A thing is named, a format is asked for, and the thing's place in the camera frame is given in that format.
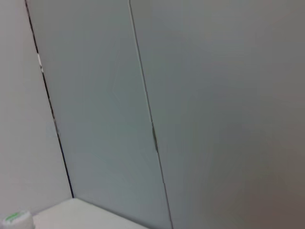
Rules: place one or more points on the clear green-label water bottle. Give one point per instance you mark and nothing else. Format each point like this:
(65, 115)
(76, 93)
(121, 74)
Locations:
(15, 219)

